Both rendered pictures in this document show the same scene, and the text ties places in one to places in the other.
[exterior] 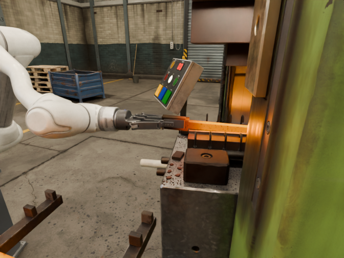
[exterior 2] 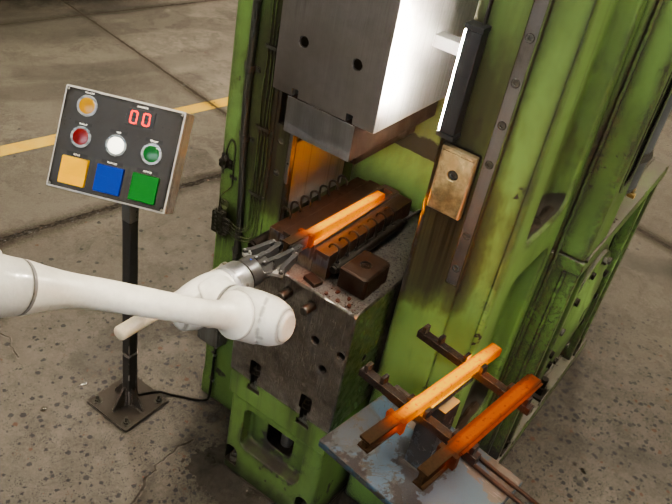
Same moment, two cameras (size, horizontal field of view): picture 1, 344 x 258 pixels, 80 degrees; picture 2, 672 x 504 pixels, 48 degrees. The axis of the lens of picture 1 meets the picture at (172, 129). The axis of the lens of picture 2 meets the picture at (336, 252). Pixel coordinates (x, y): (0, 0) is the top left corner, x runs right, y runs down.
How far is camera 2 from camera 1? 166 cm
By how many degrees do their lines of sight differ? 62
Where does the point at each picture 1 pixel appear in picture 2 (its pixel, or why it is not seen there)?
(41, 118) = (291, 321)
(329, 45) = (520, 216)
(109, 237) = not seen: outside the picture
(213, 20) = (365, 136)
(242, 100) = (301, 167)
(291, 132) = (492, 240)
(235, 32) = (375, 139)
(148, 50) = not seen: outside the picture
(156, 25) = not seen: outside the picture
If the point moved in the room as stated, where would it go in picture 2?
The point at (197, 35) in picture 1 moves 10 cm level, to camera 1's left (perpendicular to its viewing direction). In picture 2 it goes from (353, 153) to (334, 169)
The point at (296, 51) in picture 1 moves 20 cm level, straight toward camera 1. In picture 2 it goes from (490, 203) to (552, 251)
